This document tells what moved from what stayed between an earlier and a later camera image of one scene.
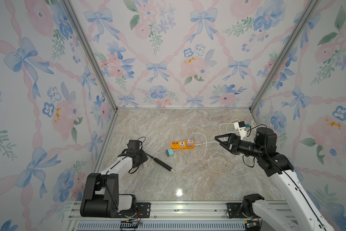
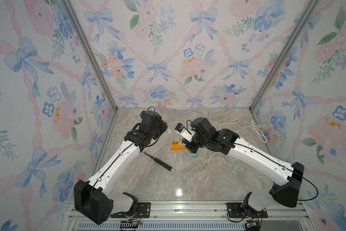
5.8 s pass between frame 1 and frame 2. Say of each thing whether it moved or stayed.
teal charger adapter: moved
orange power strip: stayed
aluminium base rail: stayed
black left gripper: moved
